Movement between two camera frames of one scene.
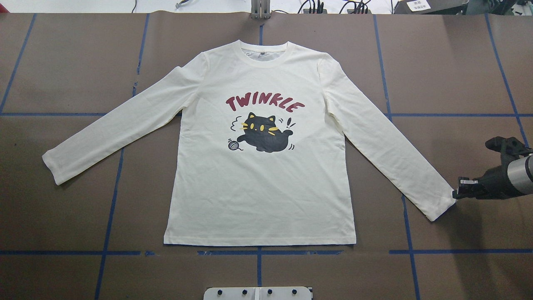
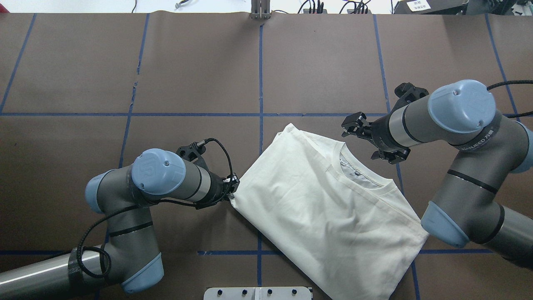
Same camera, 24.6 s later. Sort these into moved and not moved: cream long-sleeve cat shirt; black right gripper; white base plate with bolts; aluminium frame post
Moved: cream long-sleeve cat shirt; black right gripper
Not moved: white base plate with bolts; aluminium frame post
